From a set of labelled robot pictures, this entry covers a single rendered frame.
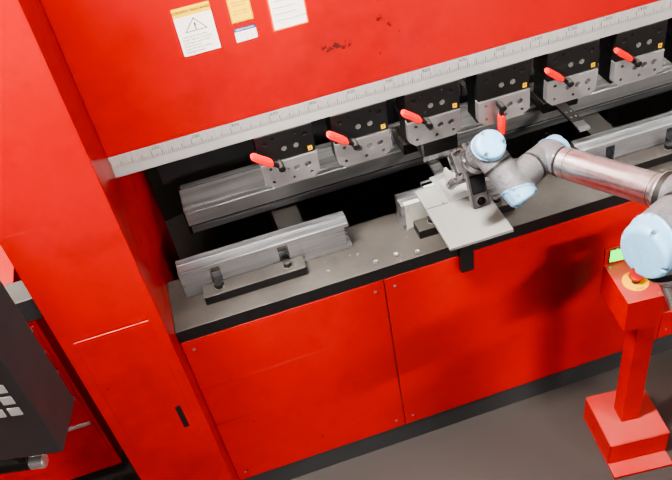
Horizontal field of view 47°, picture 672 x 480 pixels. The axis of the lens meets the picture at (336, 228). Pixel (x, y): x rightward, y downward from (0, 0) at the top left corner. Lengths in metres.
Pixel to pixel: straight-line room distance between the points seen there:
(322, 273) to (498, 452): 1.00
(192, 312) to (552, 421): 1.37
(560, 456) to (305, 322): 1.07
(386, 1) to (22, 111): 0.84
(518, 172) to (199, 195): 1.02
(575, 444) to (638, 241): 1.36
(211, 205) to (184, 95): 0.60
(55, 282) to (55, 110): 0.45
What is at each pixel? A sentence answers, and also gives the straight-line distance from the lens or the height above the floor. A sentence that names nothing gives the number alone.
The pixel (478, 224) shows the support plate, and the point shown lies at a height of 1.00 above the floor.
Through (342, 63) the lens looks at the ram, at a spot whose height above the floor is 1.48.
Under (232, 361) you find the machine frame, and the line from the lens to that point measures 2.32.
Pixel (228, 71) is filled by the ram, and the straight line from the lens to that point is 1.87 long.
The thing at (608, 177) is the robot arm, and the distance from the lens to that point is 1.84.
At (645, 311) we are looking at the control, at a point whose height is 0.73.
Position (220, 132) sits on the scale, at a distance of 1.94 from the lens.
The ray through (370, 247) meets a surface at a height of 0.88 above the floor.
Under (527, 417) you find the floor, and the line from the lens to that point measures 2.94.
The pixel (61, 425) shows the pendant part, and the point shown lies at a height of 1.27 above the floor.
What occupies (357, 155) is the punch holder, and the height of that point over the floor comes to 1.20.
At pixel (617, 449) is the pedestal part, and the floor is 0.09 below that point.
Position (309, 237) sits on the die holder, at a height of 0.96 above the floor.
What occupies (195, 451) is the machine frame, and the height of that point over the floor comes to 0.47.
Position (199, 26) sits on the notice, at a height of 1.66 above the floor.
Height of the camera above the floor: 2.43
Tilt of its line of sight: 41 degrees down
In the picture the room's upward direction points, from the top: 11 degrees counter-clockwise
